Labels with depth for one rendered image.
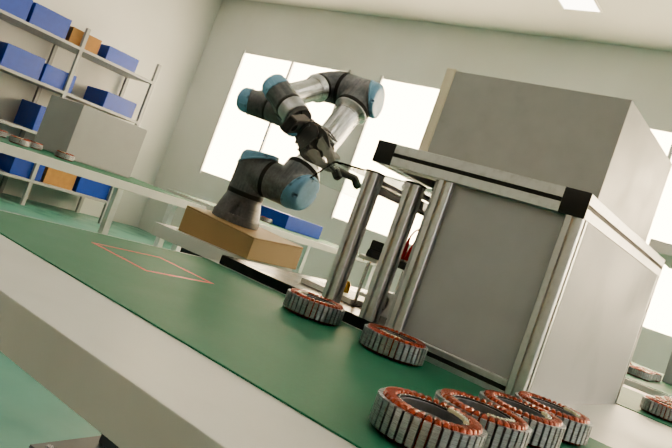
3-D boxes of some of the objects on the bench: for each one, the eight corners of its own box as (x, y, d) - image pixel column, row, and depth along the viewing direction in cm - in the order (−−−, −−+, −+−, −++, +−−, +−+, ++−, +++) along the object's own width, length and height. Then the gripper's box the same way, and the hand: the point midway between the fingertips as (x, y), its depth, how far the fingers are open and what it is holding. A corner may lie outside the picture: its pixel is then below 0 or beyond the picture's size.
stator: (346, 326, 131) (353, 308, 131) (328, 328, 120) (336, 308, 120) (294, 305, 134) (301, 287, 135) (272, 305, 124) (279, 285, 124)
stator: (371, 341, 123) (378, 321, 124) (429, 366, 119) (437, 346, 119) (347, 342, 113) (355, 320, 113) (410, 369, 109) (418, 347, 109)
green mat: (362, 295, 215) (362, 294, 215) (447, 314, 264) (447, 314, 264) (687, 434, 158) (687, 433, 158) (718, 426, 207) (718, 425, 207)
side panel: (381, 341, 130) (439, 178, 132) (389, 342, 133) (446, 182, 134) (518, 405, 114) (583, 218, 115) (524, 405, 116) (588, 222, 117)
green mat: (-61, 197, 112) (-61, 196, 112) (206, 259, 160) (207, 258, 160) (437, 496, 55) (438, 493, 55) (617, 451, 104) (617, 450, 104)
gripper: (320, 111, 188) (359, 164, 176) (297, 135, 190) (335, 188, 179) (301, 100, 181) (341, 154, 169) (278, 125, 183) (316, 180, 172)
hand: (329, 165), depth 172 cm, fingers closed, pressing on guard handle
